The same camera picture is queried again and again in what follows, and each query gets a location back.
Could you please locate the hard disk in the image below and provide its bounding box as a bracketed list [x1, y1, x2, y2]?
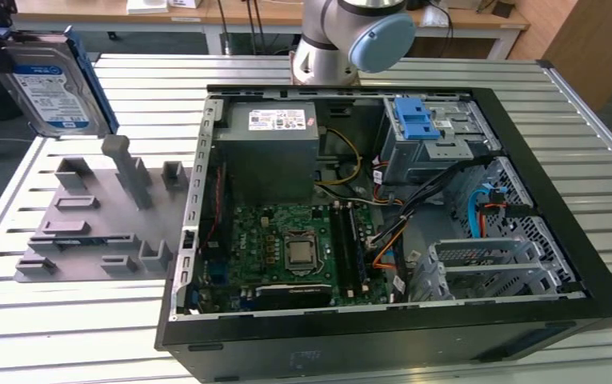
[0, 26, 121, 139]

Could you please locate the silver disk bay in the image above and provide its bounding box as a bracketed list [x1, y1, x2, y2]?
[426, 235, 579, 301]

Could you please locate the wooden desk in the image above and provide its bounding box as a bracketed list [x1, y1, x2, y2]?
[14, 0, 531, 61]

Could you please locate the white box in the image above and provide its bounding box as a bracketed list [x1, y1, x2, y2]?
[126, 0, 171, 15]

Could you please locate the grey parts rack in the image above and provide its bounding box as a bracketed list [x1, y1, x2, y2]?
[12, 134, 195, 284]

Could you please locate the thin dark RAM stick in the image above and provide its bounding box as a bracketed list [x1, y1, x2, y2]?
[51, 236, 131, 246]

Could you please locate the grey power supply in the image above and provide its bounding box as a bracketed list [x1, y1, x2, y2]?
[213, 99, 322, 207]

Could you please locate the green motherboard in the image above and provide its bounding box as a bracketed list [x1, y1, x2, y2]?
[198, 202, 392, 313]

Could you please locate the CPU socket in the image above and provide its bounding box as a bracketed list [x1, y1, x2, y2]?
[281, 230, 322, 277]

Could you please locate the silver CPU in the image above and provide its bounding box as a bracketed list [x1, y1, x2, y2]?
[285, 239, 316, 265]

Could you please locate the blue plastic drive latch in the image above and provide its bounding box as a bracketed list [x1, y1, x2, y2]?
[392, 98, 445, 141]

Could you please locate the black RAM stick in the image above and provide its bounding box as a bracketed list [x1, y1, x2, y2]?
[330, 202, 354, 298]

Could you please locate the black graphics card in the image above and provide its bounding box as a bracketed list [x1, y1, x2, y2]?
[251, 282, 334, 311]

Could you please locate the silver optical drive cage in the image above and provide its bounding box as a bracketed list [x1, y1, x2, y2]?
[380, 95, 503, 189]

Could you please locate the black open PC case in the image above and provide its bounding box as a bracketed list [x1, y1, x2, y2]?
[154, 83, 612, 383]

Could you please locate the wooden cabinet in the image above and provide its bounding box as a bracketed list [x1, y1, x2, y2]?
[508, 0, 612, 113]

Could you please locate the red and black fan wire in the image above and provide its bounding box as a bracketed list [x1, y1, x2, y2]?
[198, 166, 225, 245]

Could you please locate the yellow wire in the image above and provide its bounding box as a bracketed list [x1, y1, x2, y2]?
[313, 126, 365, 187]

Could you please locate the red wire with white label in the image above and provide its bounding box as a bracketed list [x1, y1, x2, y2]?
[370, 158, 392, 185]

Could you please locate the black cable bundle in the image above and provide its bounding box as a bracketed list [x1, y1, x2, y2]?
[366, 154, 503, 251]

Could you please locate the orange wire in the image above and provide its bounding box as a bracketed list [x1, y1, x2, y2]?
[372, 239, 398, 275]

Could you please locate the blue data wire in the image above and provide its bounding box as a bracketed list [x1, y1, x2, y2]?
[465, 182, 509, 241]

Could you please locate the black plug power wire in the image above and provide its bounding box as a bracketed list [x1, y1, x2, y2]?
[478, 191, 540, 219]

